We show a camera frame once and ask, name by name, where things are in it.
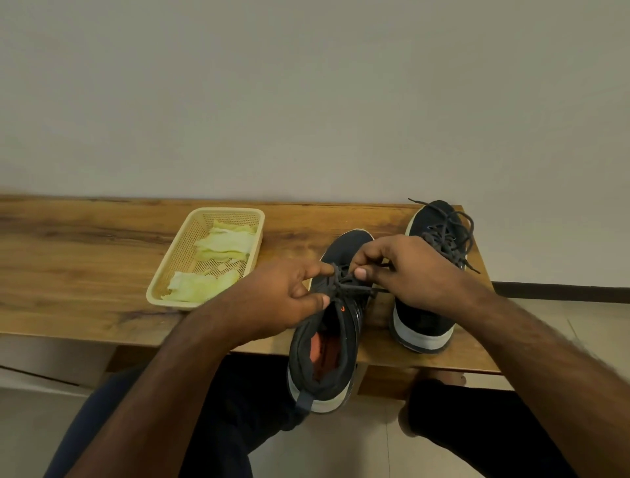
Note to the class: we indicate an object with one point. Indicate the dark sneaker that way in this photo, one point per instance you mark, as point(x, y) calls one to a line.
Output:
point(423, 325)
point(344, 251)

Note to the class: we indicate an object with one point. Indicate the cream plastic mesh basket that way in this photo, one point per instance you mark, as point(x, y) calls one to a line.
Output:
point(172, 261)

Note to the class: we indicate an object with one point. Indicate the person's left hand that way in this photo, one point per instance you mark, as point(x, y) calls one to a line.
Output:
point(266, 300)

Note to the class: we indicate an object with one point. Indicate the person's left forearm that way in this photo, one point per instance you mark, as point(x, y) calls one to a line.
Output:
point(147, 399)

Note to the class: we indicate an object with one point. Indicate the person's right hand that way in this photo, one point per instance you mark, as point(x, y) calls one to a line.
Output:
point(423, 276)

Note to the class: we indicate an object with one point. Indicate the dark baseboard strip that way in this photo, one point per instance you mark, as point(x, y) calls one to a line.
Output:
point(566, 293)

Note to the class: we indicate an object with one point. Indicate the person's right forearm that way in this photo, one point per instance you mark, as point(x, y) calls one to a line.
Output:
point(556, 379)

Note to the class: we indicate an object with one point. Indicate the grey shoelace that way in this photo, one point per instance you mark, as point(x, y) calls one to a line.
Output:
point(344, 285)
point(450, 236)

